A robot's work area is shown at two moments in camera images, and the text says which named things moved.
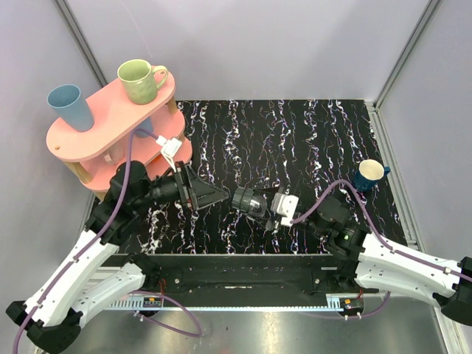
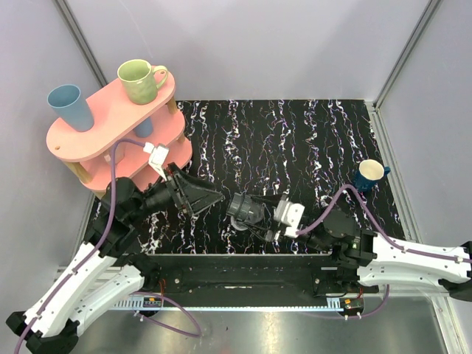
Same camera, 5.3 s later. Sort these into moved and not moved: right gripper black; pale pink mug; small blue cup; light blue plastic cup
Moved: right gripper black
Not moved: light blue plastic cup; pale pink mug; small blue cup
